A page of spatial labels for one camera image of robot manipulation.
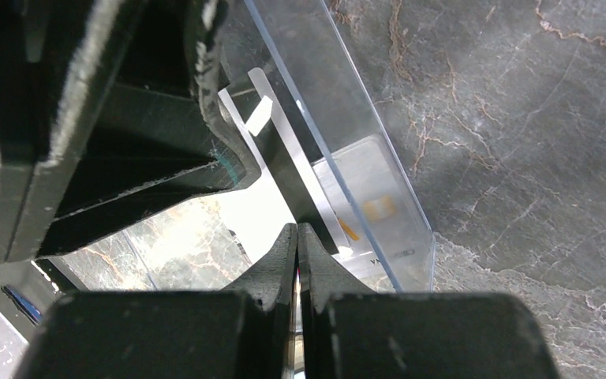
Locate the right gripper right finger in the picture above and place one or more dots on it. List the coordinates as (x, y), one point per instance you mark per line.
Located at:
(351, 331)

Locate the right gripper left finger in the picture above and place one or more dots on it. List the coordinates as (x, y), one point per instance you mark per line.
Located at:
(241, 331)

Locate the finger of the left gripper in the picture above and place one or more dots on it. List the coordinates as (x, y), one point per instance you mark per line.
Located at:
(159, 137)

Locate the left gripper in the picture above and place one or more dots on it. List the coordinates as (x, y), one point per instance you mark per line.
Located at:
(58, 63)

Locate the clear plastic card sleeve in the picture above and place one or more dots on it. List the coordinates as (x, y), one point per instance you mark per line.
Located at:
(300, 49)

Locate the vip credit card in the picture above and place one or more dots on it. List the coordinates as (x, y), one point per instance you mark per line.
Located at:
(381, 233)
(287, 190)

